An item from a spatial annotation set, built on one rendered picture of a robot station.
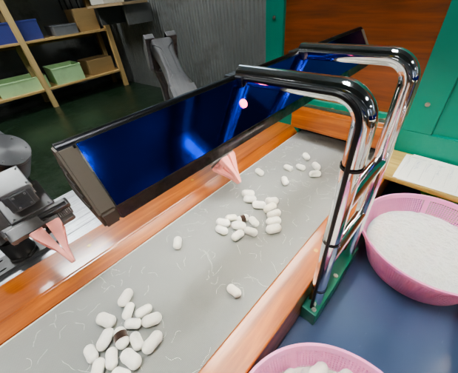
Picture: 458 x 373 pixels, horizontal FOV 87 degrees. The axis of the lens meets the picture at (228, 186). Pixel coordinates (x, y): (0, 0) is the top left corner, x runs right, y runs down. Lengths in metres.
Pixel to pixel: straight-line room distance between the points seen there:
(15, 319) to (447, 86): 1.06
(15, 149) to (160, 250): 0.33
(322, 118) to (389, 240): 0.43
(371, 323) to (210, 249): 0.35
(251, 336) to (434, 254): 0.42
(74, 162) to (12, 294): 0.48
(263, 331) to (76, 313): 0.36
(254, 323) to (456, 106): 0.71
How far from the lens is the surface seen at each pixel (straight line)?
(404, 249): 0.65
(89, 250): 0.65
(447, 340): 0.65
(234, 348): 0.45
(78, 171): 0.23
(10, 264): 0.90
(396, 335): 0.61
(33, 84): 4.96
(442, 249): 0.69
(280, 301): 0.48
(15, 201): 0.46
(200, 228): 0.62
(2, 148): 0.50
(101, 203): 0.23
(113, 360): 0.51
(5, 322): 0.65
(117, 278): 0.60
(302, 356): 0.47
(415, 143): 0.89
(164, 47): 0.79
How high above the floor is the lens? 1.19
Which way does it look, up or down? 39 degrees down
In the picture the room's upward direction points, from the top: 7 degrees counter-clockwise
